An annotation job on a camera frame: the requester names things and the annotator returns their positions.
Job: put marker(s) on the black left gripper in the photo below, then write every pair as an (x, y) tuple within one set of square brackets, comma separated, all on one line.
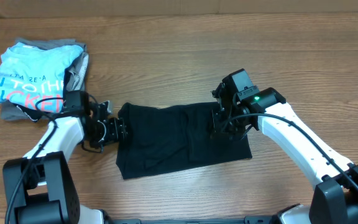
[(117, 133)]

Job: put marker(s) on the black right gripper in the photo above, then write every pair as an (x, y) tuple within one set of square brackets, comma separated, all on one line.
[(220, 130)]

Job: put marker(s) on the black t-shirt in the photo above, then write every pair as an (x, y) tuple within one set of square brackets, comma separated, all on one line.
[(172, 139)]

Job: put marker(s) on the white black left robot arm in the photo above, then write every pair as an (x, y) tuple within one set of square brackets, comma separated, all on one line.
[(38, 186)]

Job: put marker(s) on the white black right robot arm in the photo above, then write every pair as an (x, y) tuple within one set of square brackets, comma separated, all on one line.
[(333, 177)]

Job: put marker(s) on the grey striped folded garment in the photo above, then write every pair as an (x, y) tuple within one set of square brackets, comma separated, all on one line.
[(75, 74)]

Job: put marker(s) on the black folded garment in stack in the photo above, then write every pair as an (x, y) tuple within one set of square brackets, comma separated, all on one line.
[(33, 115)]

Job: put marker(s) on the light blue printed t-shirt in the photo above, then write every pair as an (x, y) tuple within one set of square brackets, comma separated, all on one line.
[(34, 78)]

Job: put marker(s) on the dark grey folded garment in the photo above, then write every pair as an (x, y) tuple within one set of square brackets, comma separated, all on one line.
[(9, 112)]

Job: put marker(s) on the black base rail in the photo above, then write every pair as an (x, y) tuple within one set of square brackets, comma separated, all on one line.
[(246, 220)]

